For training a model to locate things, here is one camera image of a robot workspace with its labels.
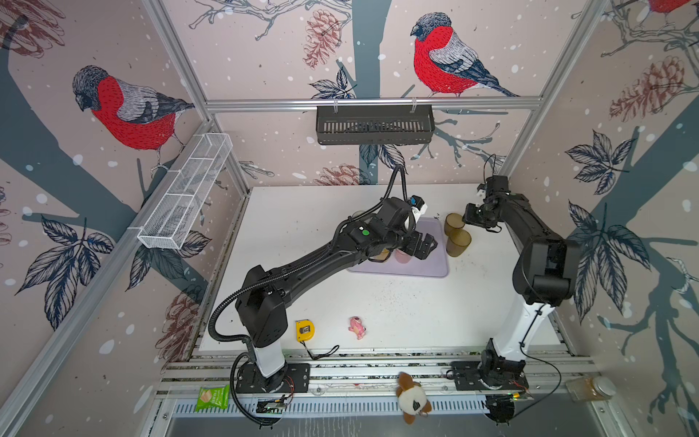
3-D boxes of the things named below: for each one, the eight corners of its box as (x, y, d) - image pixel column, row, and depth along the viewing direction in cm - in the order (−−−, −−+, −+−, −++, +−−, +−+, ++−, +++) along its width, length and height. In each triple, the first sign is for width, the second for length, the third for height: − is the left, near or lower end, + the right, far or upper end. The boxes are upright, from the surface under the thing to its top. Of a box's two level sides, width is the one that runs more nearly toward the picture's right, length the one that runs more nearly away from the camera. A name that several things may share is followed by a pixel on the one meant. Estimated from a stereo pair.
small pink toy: (345, 326, 84) (345, 323, 82) (355, 316, 86) (354, 314, 84) (360, 341, 81) (360, 339, 79) (369, 331, 83) (369, 329, 81)
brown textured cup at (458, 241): (446, 257, 101) (452, 244, 94) (442, 242, 105) (448, 228, 98) (465, 257, 100) (472, 244, 94) (460, 242, 105) (467, 228, 98)
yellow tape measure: (298, 342, 82) (296, 340, 80) (296, 323, 85) (295, 320, 83) (316, 338, 83) (315, 335, 80) (314, 319, 86) (313, 316, 84)
